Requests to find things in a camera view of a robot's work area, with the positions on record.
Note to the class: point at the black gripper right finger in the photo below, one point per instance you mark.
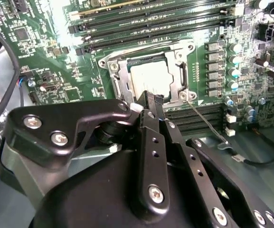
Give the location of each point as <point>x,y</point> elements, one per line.
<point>205,185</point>

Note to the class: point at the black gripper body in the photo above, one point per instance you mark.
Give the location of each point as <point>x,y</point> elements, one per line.
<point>98,202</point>

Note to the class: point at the metal socket cover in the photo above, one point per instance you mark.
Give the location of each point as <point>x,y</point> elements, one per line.
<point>125,71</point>

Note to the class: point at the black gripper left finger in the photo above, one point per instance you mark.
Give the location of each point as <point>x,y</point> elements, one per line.
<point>44,114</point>

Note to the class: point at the metal locking lever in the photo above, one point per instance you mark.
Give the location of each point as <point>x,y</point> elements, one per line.
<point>205,121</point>

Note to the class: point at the silver CPU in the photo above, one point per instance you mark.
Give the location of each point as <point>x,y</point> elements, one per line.
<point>151,76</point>

